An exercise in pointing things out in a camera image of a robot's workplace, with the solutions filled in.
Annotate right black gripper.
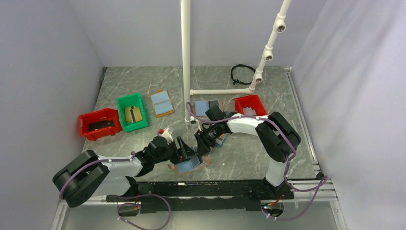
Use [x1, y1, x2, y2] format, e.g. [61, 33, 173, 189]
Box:
[194, 123, 222, 159]

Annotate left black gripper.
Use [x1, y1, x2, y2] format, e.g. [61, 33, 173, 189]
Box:
[153, 136, 198, 165]

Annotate brown blue card holder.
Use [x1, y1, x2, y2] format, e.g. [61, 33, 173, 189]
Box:
[168, 155, 211, 176]

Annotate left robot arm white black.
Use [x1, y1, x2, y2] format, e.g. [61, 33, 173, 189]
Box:
[52, 136, 198, 207]

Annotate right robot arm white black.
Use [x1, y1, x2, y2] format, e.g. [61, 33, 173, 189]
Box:
[194, 106, 302, 199]

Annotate card holder with black card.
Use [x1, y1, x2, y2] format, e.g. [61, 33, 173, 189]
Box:
[194, 100, 223, 116]

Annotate open empty blue card holder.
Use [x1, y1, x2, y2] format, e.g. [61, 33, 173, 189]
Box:
[150, 90, 175, 117]

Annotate silver cards in right bin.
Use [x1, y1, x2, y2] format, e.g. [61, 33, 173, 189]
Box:
[243, 107, 257, 116]

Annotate gold cards in green bin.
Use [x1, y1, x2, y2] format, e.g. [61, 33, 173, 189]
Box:
[124, 106, 143, 123]

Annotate black cards in left bin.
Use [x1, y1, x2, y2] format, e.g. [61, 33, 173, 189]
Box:
[89, 120, 115, 132]

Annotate green plastic bin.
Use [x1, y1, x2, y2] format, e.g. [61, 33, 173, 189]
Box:
[116, 92, 149, 133]

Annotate right red plastic bin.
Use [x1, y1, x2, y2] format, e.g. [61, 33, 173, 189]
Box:
[233, 94, 268, 116]

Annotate red plastic bin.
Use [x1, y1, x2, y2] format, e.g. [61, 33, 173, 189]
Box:
[233, 94, 268, 116]
[79, 108, 123, 141]

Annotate left red plastic bin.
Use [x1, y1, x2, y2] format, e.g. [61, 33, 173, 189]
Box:
[79, 108, 123, 141]

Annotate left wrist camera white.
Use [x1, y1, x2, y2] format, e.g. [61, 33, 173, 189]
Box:
[158, 126, 174, 143]

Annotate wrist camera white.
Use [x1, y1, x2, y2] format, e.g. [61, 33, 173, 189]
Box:
[190, 117, 198, 124]
[158, 126, 174, 143]

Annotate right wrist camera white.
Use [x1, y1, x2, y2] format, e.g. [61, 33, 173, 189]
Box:
[190, 117, 198, 124]

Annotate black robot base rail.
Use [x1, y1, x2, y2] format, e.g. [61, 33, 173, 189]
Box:
[106, 179, 294, 214]

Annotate black coiled cable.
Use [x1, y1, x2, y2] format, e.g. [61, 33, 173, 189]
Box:
[230, 64, 257, 87]

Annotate white pvc pipe frame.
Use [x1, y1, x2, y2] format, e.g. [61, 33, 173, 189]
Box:
[180, 0, 292, 126]

